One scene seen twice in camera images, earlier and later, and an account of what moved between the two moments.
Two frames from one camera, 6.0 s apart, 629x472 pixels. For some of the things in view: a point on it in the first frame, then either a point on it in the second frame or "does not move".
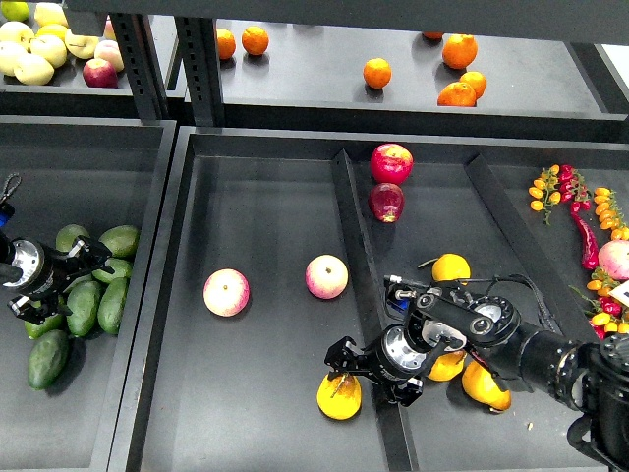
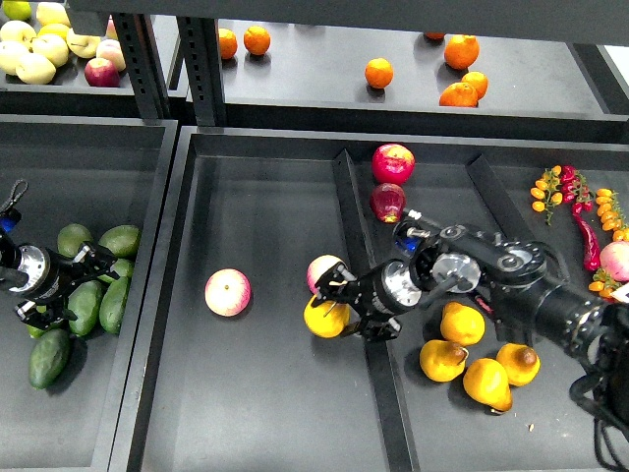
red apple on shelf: x=99 y=73 does not move
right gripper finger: x=340 y=358 → x=337 y=284
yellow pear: x=339 y=397 → x=326 y=319
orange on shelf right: x=476 y=81 does not move
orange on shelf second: x=255 y=40 does not move
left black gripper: x=44 y=271 does not move
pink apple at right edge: x=613 y=258 does not move
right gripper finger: x=407 y=392 → x=374 y=328
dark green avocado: x=47 y=358 does not move
